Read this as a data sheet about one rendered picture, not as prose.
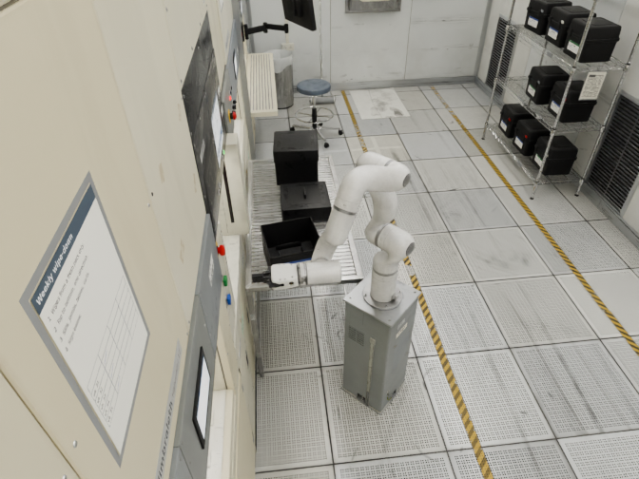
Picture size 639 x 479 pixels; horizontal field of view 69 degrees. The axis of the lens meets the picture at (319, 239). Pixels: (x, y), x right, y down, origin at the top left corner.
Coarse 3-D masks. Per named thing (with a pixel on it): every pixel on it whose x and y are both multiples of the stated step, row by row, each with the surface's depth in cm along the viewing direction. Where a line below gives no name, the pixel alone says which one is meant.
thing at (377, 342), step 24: (360, 288) 233; (408, 288) 233; (360, 312) 225; (384, 312) 221; (408, 312) 229; (360, 336) 236; (384, 336) 223; (408, 336) 246; (360, 360) 247; (384, 360) 233; (360, 384) 260; (384, 384) 246; (384, 408) 264
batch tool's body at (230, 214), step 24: (192, 72) 144; (216, 72) 202; (192, 96) 140; (192, 120) 137; (192, 144) 133; (240, 168) 226; (216, 192) 173; (240, 192) 234; (216, 216) 168; (240, 216) 243; (216, 240) 167; (240, 240) 249; (240, 264) 239; (240, 288) 230; (240, 312) 221; (240, 360) 206
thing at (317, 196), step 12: (288, 192) 283; (300, 192) 283; (312, 192) 283; (324, 192) 283; (288, 204) 273; (300, 204) 273; (312, 204) 273; (324, 204) 273; (288, 216) 272; (300, 216) 273; (312, 216) 274; (324, 216) 275
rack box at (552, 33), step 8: (552, 8) 389; (560, 8) 385; (568, 8) 383; (576, 8) 383; (584, 8) 384; (552, 16) 389; (560, 16) 379; (568, 16) 370; (576, 16) 370; (584, 16) 371; (592, 16) 371; (552, 24) 390; (560, 24) 377; (568, 24) 373; (552, 32) 390; (560, 32) 380; (552, 40) 392; (560, 40) 382
